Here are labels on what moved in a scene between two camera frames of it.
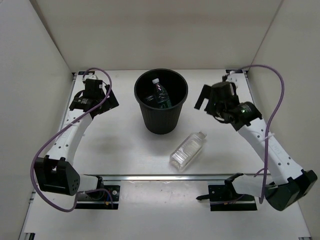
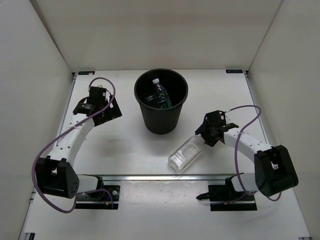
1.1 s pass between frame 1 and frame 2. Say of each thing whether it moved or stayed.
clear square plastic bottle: stayed
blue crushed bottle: stayed
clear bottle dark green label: stayed
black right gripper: moved
